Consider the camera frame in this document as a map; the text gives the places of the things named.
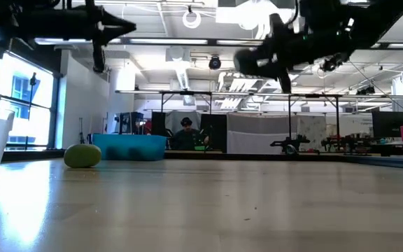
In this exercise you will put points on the black equipment rack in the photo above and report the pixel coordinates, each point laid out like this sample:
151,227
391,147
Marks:
128,122

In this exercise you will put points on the black tripod stand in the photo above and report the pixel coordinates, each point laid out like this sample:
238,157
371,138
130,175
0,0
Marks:
32,80

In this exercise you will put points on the black computer monitor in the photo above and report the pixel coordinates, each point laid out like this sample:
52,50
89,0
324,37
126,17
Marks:
392,124

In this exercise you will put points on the black ceiling spotlight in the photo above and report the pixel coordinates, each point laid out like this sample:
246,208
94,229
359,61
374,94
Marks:
331,64
215,63

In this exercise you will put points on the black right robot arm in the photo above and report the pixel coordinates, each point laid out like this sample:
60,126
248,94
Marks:
380,21

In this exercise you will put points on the black aluminium table frame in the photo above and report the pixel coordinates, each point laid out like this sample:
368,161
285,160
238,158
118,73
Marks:
222,155

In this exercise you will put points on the long led light bar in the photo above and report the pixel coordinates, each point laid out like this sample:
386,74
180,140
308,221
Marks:
170,41

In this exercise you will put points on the green lime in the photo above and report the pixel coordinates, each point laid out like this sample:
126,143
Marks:
82,156

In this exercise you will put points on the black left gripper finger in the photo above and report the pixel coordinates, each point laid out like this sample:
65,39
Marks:
98,56
114,22

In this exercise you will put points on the grey curtain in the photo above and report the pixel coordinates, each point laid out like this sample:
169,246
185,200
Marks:
257,126

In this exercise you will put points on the blue plastic basket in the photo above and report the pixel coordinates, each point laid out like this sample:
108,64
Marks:
131,147

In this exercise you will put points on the large window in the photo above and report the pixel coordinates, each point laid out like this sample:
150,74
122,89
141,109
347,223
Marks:
30,87

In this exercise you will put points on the black curtain partition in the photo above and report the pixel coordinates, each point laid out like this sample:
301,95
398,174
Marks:
215,129
157,126

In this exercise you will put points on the small black robot arm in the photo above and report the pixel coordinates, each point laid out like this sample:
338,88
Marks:
289,143

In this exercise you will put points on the black gantry frame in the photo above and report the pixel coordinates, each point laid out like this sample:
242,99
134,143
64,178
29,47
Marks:
337,119

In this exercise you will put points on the person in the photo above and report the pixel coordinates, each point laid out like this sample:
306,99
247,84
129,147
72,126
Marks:
187,140

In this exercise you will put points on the white floral cloth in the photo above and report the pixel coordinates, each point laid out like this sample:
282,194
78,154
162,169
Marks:
313,127

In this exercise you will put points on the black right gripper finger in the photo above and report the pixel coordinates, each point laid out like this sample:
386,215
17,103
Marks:
283,82
276,38

